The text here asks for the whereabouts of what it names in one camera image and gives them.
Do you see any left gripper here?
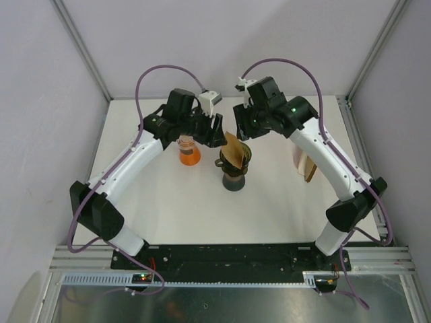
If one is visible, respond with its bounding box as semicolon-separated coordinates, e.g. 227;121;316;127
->
178;106;226;148

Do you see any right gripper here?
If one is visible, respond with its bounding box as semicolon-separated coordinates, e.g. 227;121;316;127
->
233;102;271;142

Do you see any dark green dripper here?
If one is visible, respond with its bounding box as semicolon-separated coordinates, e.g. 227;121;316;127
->
214;143;252;177

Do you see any orange glass flask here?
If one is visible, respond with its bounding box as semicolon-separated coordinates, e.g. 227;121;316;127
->
179;147;201;166

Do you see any brown coffee filter stack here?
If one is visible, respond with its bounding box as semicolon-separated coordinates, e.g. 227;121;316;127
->
292;145;317;183

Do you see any clear glass dripper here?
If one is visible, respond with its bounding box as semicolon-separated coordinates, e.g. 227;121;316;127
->
177;135;195;155

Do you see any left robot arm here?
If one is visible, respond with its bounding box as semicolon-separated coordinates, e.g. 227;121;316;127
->
69;88;227;269

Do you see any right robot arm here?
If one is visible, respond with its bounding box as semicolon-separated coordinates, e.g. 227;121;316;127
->
233;77;387;270

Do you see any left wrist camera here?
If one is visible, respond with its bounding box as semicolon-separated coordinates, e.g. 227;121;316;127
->
198;90;222;117

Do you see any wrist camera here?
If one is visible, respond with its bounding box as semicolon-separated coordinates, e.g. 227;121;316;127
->
235;77;257;108
198;90;222;117

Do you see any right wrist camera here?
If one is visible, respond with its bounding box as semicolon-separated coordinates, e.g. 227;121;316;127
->
235;77;257;108

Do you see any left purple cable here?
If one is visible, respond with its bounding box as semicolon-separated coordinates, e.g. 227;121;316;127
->
62;64;206;303

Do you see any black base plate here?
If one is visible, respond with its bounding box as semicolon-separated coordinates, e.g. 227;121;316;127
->
110;242;352;282

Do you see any grey cable duct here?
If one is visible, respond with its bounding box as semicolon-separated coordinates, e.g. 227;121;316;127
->
62;272;335;288

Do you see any aluminium rail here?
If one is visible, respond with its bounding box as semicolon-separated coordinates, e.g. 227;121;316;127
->
49;246;416;275

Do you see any right aluminium frame post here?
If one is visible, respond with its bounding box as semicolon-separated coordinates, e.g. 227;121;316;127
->
345;0;411;102

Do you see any aluminium frame post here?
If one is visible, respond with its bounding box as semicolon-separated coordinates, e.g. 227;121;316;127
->
49;0;112;102
345;0;411;102

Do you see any left aluminium frame post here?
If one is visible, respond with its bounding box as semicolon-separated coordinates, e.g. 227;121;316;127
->
49;0;112;102

